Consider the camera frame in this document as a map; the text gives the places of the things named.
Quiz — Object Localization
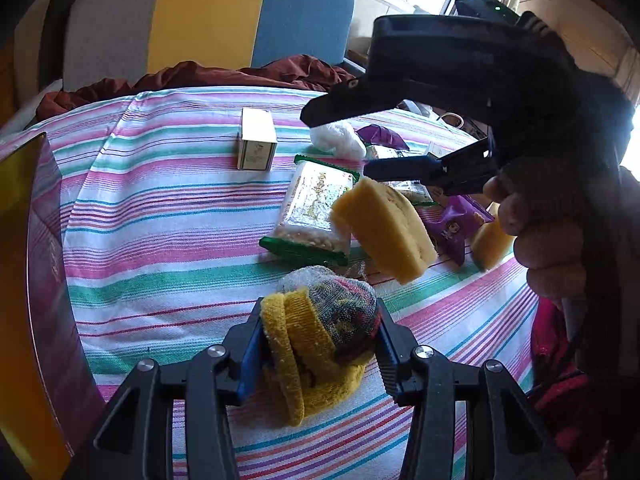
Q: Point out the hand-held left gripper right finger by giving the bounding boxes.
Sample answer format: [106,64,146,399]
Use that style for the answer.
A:
[371,299,576,480]

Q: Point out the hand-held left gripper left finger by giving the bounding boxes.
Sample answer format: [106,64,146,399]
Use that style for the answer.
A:
[65,297,267,480]

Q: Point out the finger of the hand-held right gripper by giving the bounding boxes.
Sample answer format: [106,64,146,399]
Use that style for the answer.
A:
[300,75,441,129]
[364,139,499,197]

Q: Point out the yellow sponge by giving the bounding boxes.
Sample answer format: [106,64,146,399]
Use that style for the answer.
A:
[329,176,439,285]
[471,220,517,272]

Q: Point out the yellow sock bundle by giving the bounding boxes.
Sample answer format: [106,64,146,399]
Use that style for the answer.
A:
[260,266,383,427]

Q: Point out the yellow cardboard box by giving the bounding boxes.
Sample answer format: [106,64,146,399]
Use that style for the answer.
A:
[0,131,106,480]

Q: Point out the person's right hand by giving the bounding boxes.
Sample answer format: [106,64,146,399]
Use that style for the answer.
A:
[483,156,588,312]

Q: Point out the green-edged snack packet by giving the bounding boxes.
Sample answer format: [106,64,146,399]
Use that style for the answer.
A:
[387,180,441,208]

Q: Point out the white plastic wrap ball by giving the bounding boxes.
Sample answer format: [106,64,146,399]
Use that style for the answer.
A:
[309,121,367,162]

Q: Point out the purple snack packet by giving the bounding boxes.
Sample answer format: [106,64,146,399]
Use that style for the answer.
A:
[356,124,410,152]
[422,194,497,267]

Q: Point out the small cream carton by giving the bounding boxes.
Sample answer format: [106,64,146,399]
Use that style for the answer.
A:
[236,107,279,172]

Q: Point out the green-edged cracker packet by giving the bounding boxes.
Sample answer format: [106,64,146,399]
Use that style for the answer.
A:
[258,154,362,268]

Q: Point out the maroon cloth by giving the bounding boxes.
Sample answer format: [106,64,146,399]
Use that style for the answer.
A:
[36,54,358,122]

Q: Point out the striped bed sheet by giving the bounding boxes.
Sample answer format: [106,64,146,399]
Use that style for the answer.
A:
[0,85,542,480]

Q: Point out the grey yellow blue chair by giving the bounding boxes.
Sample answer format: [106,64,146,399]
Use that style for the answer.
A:
[60,0,368,92]

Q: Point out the person's red clothing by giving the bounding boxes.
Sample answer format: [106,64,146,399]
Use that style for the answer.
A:
[527,297,628,478]

